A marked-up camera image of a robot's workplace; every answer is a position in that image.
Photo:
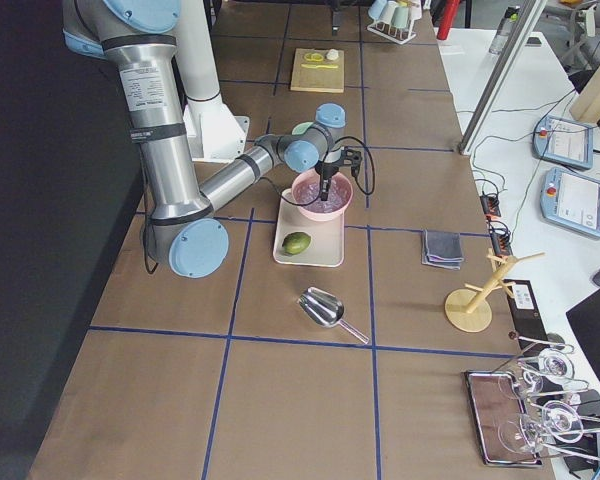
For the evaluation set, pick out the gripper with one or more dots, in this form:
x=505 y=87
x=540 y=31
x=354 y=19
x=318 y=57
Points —
x=327 y=172

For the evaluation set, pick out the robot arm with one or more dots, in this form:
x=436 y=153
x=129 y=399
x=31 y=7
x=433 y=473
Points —
x=337 y=9
x=138 y=37

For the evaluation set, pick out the green bowl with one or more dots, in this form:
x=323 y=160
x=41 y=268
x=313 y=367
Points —
x=301 y=128

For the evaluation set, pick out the pink bowl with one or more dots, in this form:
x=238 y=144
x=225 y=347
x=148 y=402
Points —
x=312 y=176

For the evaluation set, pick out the clear ice cubes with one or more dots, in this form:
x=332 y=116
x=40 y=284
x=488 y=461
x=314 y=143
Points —
x=308 y=194

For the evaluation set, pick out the metal ice scoop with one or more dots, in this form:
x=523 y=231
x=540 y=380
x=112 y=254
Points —
x=327 y=310

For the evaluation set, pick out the bamboo cutting board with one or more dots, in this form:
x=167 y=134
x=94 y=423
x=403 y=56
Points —
x=321 y=81

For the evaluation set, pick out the yellow plastic knife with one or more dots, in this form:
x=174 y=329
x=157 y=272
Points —
x=319 y=66

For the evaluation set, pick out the white cup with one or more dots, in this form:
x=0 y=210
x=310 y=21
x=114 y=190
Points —
x=388 y=9

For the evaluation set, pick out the blue cup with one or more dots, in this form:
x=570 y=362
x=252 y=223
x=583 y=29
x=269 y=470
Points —
x=400 y=16

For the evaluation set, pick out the beige tray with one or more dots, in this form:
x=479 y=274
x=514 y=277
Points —
x=327 y=247

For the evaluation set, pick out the green lime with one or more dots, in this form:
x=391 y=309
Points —
x=295 y=243

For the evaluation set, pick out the grey folded cloth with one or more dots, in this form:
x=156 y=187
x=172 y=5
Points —
x=442 y=249

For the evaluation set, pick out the black power strip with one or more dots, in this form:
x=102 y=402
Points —
x=499 y=232

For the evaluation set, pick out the far teach pendant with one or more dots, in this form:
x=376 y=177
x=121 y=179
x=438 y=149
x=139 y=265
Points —
x=564 y=141

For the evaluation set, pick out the teach pendant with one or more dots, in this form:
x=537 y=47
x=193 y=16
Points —
x=572 y=201
x=564 y=141

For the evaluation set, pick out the wooden mug tree stand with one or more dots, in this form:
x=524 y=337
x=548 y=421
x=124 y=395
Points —
x=467 y=308

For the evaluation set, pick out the near teach pendant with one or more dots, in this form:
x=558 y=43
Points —
x=572 y=201

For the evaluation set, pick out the wine glass rack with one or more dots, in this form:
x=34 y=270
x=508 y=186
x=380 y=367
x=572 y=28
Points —
x=521 y=409

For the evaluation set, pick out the wire cup rack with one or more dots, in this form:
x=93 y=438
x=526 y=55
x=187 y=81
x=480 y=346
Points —
x=398 y=36

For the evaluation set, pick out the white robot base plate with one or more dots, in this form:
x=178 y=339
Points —
x=214 y=133

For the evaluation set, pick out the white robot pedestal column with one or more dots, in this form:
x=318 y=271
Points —
x=194 y=56

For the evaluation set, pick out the aluminium frame post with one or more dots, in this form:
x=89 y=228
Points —
x=511 y=36

